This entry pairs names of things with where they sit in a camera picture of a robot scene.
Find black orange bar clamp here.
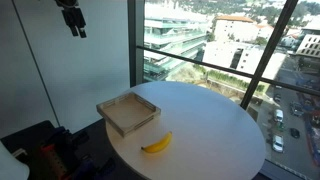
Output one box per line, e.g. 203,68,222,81
39,126,73,180

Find light wooden tray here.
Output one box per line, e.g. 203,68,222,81
95,91,162,138

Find white rounded plastic object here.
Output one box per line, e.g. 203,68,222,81
0,141,30,180

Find yellow banana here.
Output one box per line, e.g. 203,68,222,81
140,130,174,154

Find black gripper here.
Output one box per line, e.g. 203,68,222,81
54,0,88,39

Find parked white car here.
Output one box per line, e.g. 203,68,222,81
271,134,285,154

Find black blue clamp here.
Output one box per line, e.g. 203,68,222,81
71,154,116,180

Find parked white van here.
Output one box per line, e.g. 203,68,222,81
273,108,285,123

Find white flat-roof building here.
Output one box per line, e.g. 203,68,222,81
202,40,288,81

